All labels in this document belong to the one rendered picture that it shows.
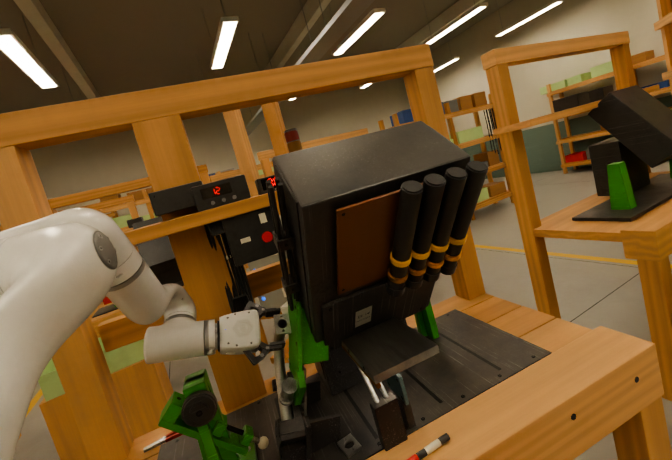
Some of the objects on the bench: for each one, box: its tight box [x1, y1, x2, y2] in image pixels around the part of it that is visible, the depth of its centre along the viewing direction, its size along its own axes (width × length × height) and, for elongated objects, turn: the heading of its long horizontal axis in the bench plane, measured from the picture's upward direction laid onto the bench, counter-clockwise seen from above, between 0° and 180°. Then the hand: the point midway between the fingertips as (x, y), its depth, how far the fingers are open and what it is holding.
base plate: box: [157, 309, 552, 460], centre depth 100 cm, size 42×110×2 cm, turn 177°
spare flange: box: [337, 433, 362, 458], centre depth 83 cm, size 6×4×1 cm
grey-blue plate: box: [386, 373, 416, 429], centre depth 87 cm, size 10×2×14 cm, turn 87°
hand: (278, 327), depth 92 cm, fingers open, 8 cm apart
